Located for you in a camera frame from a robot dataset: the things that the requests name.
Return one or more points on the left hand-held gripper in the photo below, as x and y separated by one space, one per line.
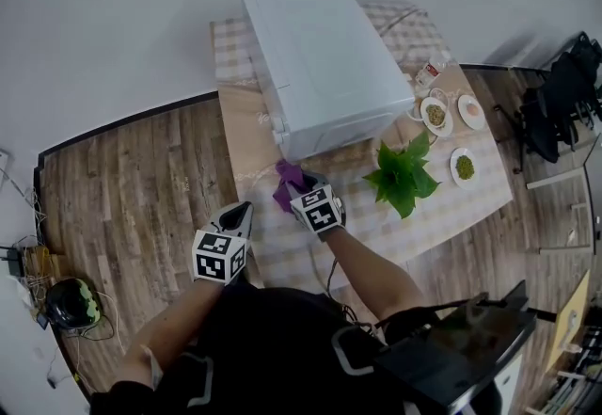
216 262

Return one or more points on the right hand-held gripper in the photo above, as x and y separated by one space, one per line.
320 215

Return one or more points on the purple cloth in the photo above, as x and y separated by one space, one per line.
288 173

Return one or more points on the person's left forearm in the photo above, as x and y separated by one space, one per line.
174 328

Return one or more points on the person's right forearm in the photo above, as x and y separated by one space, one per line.
367 272

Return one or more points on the white microwave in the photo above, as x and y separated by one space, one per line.
324 65

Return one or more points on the green leafy vegetable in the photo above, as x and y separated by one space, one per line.
404 173

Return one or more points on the person's black clothed torso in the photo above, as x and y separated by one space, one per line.
273 347

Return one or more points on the clear drinking glass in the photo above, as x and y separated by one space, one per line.
415 111
432 95

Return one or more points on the beige checked tablecloth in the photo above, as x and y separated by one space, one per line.
447 225

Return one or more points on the pile of yellow-green beans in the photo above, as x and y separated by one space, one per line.
435 113

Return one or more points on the white round plate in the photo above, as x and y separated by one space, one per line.
446 126
458 180
470 121

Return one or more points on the pile of green peas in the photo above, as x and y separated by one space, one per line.
464 167

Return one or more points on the clear plastic water bottle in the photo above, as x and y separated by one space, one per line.
429 70

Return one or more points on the brown egg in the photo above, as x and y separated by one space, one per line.
472 109

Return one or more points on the black round helmet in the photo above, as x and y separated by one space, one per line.
70 305

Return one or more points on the black chest-mounted tablet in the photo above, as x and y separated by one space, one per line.
447 352

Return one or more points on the black office chair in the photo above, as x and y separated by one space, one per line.
585 55
550 121

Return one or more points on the yellow board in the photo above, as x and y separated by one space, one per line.
571 309

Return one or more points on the white desk frame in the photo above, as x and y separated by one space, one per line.
557 176

